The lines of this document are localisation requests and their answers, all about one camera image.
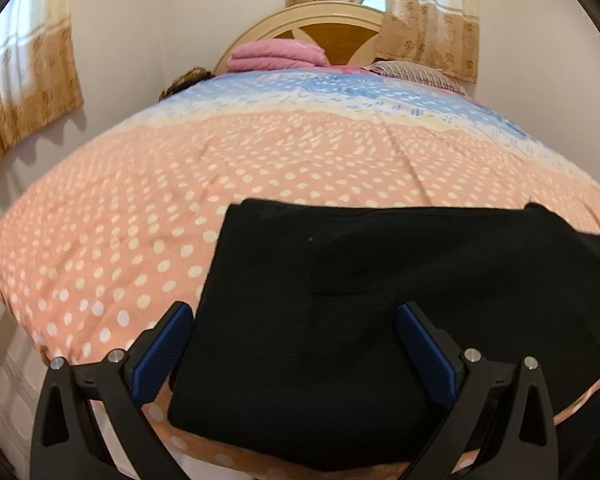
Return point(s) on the pink folded blanket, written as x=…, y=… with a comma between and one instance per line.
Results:
x=275, y=55

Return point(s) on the pink bed sheet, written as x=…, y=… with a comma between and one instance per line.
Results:
x=352, y=68

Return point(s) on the striped pillow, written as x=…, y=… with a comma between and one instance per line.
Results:
x=420, y=75

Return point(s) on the brown patterned cloth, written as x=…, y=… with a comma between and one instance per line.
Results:
x=185, y=82

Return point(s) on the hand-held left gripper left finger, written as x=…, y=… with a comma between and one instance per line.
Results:
x=162, y=345

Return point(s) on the cream wooden headboard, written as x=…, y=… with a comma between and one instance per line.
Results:
x=330, y=35

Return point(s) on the black pants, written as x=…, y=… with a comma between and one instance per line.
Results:
x=330, y=310

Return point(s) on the polka dot bed blanket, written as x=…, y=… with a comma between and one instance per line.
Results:
x=130, y=210

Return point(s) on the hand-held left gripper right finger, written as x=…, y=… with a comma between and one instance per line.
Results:
x=430, y=355

